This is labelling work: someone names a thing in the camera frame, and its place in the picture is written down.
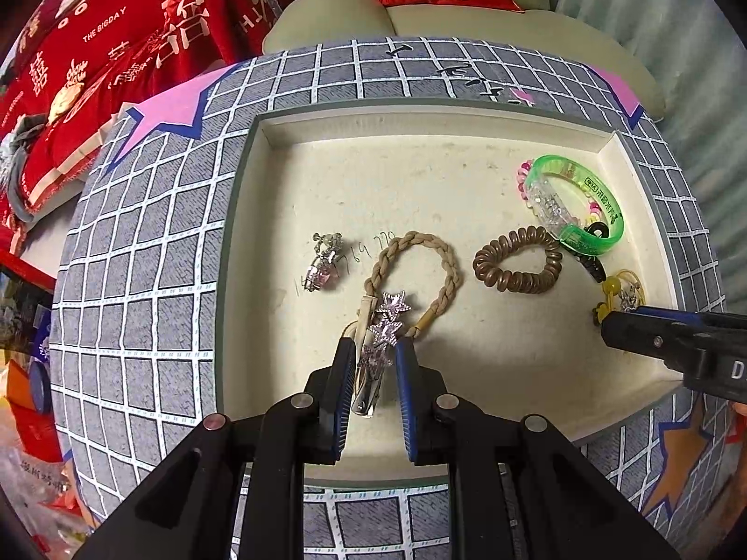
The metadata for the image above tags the grey cloth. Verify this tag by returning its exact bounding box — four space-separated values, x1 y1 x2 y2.
0 113 48 223

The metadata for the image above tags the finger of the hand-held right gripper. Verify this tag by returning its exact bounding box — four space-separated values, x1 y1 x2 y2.
638 306 708 326
600 309 691 364

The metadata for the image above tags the pale green curtain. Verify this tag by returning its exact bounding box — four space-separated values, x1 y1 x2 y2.
543 0 747 304

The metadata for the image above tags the grey checked tablecloth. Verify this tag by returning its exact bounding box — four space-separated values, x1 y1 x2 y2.
51 38 730 560

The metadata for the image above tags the yellow beaded hair tie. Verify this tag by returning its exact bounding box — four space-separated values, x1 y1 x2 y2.
591 268 648 328

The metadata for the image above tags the green translucent bangle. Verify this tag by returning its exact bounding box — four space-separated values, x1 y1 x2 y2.
523 153 627 256

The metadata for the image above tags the black hair claw clip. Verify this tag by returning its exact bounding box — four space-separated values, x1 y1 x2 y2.
575 218 611 287

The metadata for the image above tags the dark printed box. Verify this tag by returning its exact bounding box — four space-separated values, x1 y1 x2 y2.
0 268 56 357

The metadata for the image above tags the red cardboard box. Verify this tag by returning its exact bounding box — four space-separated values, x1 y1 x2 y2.
12 402 65 462

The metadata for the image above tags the red printed blanket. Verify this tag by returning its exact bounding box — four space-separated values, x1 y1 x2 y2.
0 0 304 258

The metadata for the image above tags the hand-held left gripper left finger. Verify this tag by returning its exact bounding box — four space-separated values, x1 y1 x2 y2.
73 338 358 560

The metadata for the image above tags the brown spiral hair tie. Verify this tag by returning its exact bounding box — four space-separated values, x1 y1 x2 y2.
472 226 564 294

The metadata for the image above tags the tan braided hair tie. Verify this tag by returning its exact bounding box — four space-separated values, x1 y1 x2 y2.
365 230 465 339

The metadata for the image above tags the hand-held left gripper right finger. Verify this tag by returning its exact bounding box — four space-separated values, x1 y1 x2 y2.
394 341 681 560

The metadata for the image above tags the silver star hair clip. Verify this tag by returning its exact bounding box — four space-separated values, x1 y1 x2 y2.
350 290 412 420

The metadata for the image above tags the pink heart hair clip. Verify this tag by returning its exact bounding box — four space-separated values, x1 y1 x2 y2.
300 232 345 293

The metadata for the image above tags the clear plastic bag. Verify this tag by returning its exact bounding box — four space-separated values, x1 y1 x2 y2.
0 420 94 543

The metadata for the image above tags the grey-green jewelry tray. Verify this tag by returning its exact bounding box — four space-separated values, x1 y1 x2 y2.
215 106 719 488

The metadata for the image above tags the pastel spiral bracelet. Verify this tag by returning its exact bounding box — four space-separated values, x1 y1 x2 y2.
515 159 608 225

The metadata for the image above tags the blue round container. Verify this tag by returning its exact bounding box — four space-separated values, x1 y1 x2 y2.
29 362 55 412

